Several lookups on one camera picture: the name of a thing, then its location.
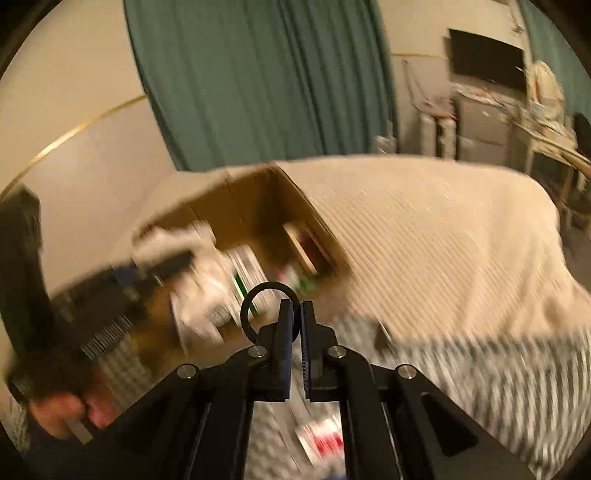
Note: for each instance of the brown cardboard box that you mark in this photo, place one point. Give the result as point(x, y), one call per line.
point(258, 203)

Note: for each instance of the narrow teal curtain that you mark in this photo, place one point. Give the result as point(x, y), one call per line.
point(549, 32)

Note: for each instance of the green white medicine box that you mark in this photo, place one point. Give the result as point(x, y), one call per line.
point(249, 277)

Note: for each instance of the black television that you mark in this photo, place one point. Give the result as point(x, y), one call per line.
point(487, 57)

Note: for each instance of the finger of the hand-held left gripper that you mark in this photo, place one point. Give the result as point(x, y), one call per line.
point(157, 267)

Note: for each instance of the wide teal curtain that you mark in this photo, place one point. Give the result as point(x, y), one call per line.
point(258, 78)

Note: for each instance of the white tissue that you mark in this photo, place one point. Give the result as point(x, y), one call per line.
point(161, 242)

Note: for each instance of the wooden chair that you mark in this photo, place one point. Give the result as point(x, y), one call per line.
point(572, 161)

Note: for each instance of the checked blanket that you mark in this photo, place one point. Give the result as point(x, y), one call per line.
point(485, 392)

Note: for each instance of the person's left hand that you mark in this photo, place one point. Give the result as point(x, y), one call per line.
point(60, 413)

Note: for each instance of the white ribbed blanket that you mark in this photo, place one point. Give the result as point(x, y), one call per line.
point(438, 240)

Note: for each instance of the brown box with gold edge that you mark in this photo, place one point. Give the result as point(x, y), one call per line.
point(307, 249)

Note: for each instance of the white dressing table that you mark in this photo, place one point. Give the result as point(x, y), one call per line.
point(485, 124)

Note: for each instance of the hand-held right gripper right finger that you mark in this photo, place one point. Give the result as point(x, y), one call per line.
point(308, 350)

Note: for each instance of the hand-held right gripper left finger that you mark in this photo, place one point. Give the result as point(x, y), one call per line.
point(285, 350)

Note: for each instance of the red white packet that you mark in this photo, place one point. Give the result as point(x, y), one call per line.
point(323, 441)

